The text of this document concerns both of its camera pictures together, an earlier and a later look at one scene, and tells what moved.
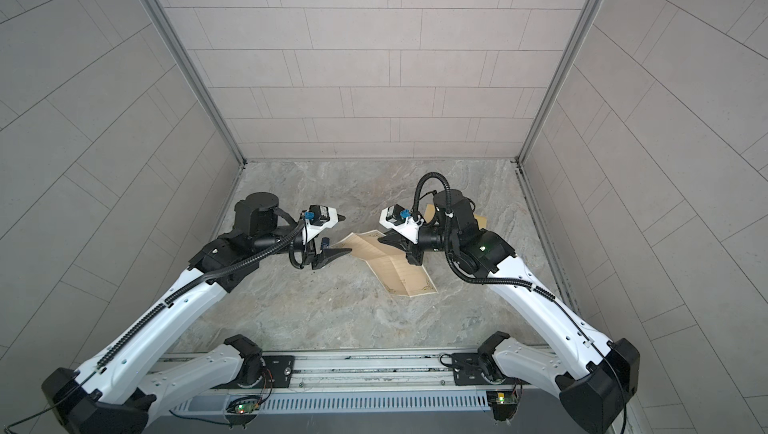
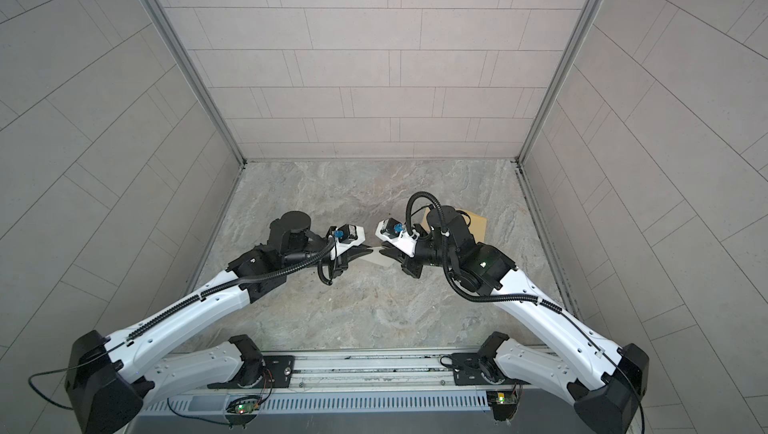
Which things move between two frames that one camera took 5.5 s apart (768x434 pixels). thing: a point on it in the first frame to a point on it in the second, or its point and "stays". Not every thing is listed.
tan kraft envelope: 430,211 stays
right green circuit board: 504,404 stays
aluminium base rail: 349,371 stays
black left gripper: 322,259 to 357,252
